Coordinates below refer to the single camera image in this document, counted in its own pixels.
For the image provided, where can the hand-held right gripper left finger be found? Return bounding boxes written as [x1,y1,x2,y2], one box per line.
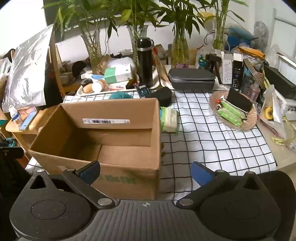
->
[29,161,116,209]

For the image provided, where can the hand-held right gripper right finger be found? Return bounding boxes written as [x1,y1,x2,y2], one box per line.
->
[174,161,264,208]

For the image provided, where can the brown cardboard box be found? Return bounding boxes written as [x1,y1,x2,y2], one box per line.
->
[27,98,162,200]

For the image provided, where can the green wet wipes pack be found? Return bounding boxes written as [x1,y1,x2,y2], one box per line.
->
[159,107,179,133]

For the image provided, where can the teal mesh sponge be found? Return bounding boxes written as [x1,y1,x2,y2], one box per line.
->
[109,91,133,100]

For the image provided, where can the black oval pouch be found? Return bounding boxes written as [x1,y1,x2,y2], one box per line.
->
[149,88,173,107]

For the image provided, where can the white black checkered tablecloth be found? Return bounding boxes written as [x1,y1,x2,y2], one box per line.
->
[24,89,278,201]

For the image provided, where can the green packet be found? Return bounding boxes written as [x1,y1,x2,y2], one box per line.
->
[218,113,243,127]
[221,101,243,116]
[217,109,243,123]

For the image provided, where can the clear glass plate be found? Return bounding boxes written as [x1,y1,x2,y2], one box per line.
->
[209,91,258,132]

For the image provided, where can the white rectangular tray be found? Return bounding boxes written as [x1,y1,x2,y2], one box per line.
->
[76,83,139,96]

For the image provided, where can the blue flat packet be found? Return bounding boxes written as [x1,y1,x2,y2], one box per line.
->
[19,111,38,131]

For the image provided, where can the black flat pouch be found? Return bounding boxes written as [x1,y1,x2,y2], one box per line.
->
[227,88,253,114]

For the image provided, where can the gold ribbon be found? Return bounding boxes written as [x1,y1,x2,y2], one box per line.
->
[271,116,292,146]

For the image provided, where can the white orange jar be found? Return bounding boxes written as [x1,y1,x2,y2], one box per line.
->
[91,80,109,92]

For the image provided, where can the wooden framed dark board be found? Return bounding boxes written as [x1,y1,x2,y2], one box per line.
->
[44,25,66,110]

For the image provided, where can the pink packet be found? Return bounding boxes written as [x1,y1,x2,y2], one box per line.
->
[17,108,36,116]

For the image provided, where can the white flat box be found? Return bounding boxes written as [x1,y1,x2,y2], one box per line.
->
[108,81,137,91]

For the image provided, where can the yellow tape measure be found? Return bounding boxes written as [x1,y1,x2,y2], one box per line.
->
[264,106,274,121]

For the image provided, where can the small white bottle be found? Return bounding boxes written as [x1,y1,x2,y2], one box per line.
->
[9,105,23,127]

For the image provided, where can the grey zip case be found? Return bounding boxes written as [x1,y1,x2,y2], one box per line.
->
[168,68,216,90]

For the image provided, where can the white blue spray bottle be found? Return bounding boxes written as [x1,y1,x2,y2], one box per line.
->
[81,71,105,81]

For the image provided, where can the pink bottle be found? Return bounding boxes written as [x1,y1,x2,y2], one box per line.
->
[247,82,261,103]

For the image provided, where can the cream plate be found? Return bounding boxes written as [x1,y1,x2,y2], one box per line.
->
[148,65,176,91]

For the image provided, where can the green white tissue pack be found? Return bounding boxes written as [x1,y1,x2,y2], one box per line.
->
[104,64,134,84]

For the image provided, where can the clear plastic bag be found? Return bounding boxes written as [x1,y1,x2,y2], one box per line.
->
[259,85,289,139]

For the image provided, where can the blue tall box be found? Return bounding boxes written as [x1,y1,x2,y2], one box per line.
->
[240,67,255,93]

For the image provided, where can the black tall box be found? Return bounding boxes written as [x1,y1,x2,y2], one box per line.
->
[232,53,244,90]

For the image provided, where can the white tall box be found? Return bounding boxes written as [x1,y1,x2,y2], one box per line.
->
[220,51,233,84]

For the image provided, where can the black small tripod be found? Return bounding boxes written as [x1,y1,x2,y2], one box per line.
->
[205,53,223,84]

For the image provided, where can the brown paper bag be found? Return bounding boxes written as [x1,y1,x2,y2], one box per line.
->
[96,54,114,75]

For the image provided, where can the tan standing paper bag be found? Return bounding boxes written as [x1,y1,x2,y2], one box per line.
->
[151,50,171,87]

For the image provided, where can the blue yellow printed pouch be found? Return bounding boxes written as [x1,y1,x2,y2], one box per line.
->
[196,47,214,70]

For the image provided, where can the white plastic package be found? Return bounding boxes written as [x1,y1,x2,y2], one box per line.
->
[106,57,134,70]

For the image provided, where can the striped ribbon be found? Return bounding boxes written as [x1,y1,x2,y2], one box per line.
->
[243,58,270,88]

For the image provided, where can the silver foil bag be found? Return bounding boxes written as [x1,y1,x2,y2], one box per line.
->
[2,24,54,114]

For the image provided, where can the glass vase with bamboo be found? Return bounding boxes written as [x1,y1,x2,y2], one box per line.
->
[102,0,167,77]
[159,0,208,69]
[199,0,249,51]
[43,0,121,75]

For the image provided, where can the black thermos bottle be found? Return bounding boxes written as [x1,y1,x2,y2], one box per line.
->
[136,37,154,88]

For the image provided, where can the black flat device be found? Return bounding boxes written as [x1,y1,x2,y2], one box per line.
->
[262,65,296,100]

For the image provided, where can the yellow cloth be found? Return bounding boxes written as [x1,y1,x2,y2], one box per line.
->
[236,46,266,61]

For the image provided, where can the blue bag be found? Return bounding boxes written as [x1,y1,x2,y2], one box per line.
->
[223,27,258,50]

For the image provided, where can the small black digital camera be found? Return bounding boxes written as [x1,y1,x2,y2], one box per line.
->
[135,83,152,99]

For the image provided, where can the black cable loop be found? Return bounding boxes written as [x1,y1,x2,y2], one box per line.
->
[203,30,216,47]

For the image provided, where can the white metal frame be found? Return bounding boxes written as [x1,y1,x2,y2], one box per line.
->
[270,10,296,56]

